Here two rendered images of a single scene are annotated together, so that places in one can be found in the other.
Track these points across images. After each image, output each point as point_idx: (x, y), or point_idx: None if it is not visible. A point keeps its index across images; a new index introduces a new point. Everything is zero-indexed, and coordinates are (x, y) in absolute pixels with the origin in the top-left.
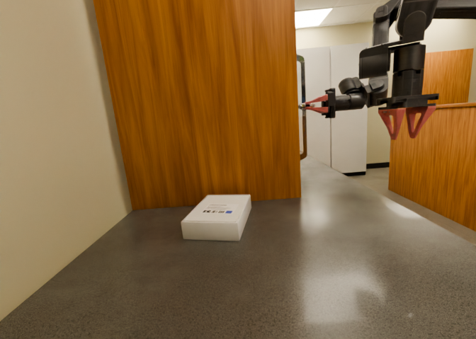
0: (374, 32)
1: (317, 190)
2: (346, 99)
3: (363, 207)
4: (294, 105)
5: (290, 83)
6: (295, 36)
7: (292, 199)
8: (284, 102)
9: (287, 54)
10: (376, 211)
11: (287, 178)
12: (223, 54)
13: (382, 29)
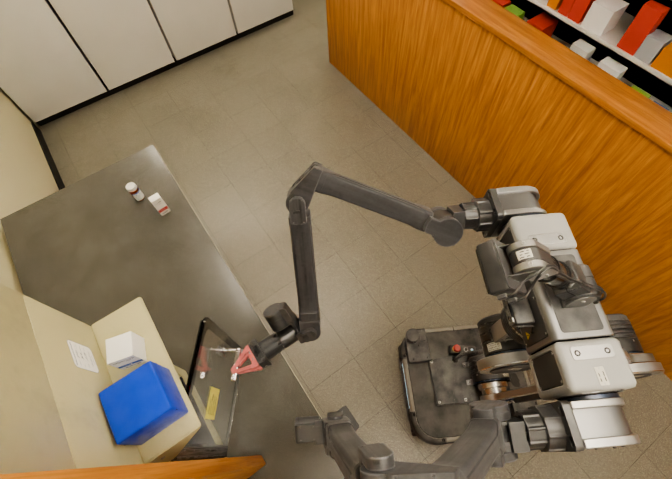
0: (292, 235)
1: (275, 437)
2: (279, 350)
3: (316, 467)
4: (243, 470)
5: (235, 473)
6: (228, 471)
7: (259, 472)
8: (233, 477)
9: (224, 477)
10: (325, 470)
11: (251, 473)
12: None
13: (303, 233)
